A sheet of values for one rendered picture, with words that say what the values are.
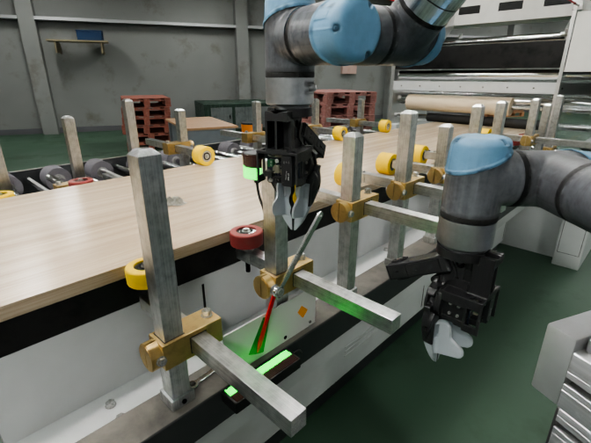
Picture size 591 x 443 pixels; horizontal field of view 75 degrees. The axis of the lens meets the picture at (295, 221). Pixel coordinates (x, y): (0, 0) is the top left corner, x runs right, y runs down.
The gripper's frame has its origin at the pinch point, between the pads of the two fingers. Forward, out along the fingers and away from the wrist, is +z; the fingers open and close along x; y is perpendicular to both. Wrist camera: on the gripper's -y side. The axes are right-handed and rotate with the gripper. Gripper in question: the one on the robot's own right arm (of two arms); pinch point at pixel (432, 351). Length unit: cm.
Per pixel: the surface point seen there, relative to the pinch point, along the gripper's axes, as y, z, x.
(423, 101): -133, -23, 250
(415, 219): -17.0, -12.6, 23.5
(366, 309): -12.2, -3.1, -1.5
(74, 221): -85, -7, -26
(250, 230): -47.3, -7.9, 0.5
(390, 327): -7.0, -1.9, -1.5
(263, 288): -32.3, -2.1, -8.6
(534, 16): -71, -81, 278
